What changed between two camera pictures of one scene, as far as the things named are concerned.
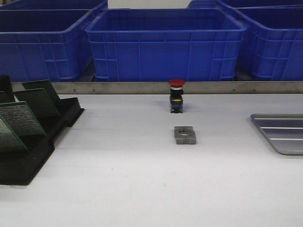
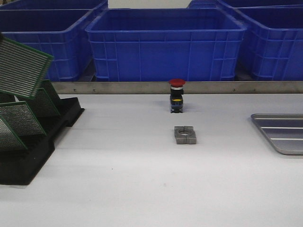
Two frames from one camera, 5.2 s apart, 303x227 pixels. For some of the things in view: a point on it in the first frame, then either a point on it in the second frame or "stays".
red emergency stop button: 176,99 stays
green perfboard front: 9,140 stays
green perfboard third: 19,116 stays
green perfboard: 6,97 → 22,69
